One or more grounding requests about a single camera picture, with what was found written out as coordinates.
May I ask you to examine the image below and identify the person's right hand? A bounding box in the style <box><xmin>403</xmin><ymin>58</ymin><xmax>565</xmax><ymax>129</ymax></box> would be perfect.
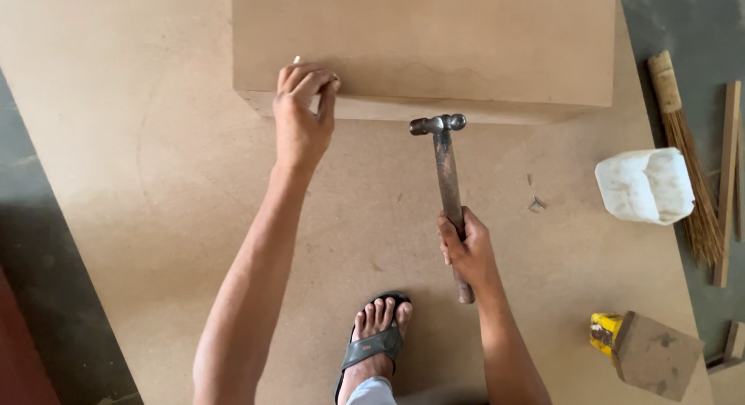
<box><xmin>437</xmin><ymin>206</ymin><xmax>503</xmax><ymax>290</ymax></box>

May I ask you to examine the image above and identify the ball-peen hammer wooden handle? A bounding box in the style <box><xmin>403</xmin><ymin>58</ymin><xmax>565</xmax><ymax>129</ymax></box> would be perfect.
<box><xmin>409</xmin><ymin>113</ymin><xmax>476</xmax><ymax>305</ymax></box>

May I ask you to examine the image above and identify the person's light trouser leg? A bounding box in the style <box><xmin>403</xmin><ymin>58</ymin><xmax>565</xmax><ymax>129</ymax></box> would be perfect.
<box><xmin>346</xmin><ymin>376</ymin><xmax>398</xmax><ymax>405</ymax></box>

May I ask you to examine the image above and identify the brown fibreboard box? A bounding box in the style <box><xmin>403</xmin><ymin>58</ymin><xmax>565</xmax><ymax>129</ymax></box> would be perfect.
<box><xmin>232</xmin><ymin>0</ymin><xmax>618</xmax><ymax>125</ymax></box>

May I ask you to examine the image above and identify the white plastic container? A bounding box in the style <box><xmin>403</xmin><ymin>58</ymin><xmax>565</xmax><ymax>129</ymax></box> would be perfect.
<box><xmin>594</xmin><ymin>147</ymin><xmax>696</xmax><ymax>227</ymax></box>

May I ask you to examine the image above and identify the short wooden offcut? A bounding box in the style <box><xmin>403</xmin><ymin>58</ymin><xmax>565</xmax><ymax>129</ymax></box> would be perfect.
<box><xmin>705</xmin><ymin>320</ymin><xmax>745</xmax><ymax>376</ymax></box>

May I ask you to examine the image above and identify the large brown fibreboard sheet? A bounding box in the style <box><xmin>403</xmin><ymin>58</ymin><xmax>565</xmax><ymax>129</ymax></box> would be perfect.
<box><xmin>0</xmin><ymin>0</ymin><xmax>716</xmax><ymax>405</ymax></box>

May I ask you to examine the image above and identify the grey black sandal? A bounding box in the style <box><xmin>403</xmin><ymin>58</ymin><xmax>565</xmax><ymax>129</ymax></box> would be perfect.
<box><xmin>333</xmin><ymin>291</ymin><xmax>412</xmax><ymax>405</ymax></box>

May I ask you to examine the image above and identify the yellow can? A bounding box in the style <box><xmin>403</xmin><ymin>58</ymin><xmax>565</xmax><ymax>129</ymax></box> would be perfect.
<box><xmin>589</xmin><ymin>312</ymin><xmax>625</xmax><ymax>358</ymax></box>

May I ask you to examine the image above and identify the straw broom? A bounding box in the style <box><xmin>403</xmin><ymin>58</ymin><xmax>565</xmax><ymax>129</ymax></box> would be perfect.
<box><xmin>647</xmin><ymin>50</ymin><xmax>725</xmax><ymax>268</ymax></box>

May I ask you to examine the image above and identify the long wooden strip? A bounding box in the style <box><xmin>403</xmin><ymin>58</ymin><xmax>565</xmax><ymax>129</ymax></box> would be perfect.
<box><xmin>713</xmin><ymin>80</ymin><xmax>743</xmax><ymax>289</ymax></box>

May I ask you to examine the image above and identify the person's left hand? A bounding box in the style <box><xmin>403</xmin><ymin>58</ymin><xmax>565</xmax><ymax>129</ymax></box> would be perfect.
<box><xmin>272</xmin><ymin>62</ymin><xmax>342</xmax><ymax>173</ymax></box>

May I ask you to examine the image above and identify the dark red sheet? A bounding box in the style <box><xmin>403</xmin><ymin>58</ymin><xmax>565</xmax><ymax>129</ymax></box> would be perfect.
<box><xmin>0</xmin><ymin>265</ymin><xmax>62</xmax><ymax>405</ymax></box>

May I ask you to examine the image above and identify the small square fibreboard piece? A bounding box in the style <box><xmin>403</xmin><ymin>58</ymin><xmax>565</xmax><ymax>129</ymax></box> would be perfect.
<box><xmin>610</xmin><ymin>310</ymin><xmax>706</xmax><ymax>403</ymax></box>

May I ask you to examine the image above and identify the person's foot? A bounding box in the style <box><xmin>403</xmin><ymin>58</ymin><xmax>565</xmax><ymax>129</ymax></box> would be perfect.
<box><xmin>338</xmin><ymin>297</ymin><xmax>414</xmax><ymax>405</ymax></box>

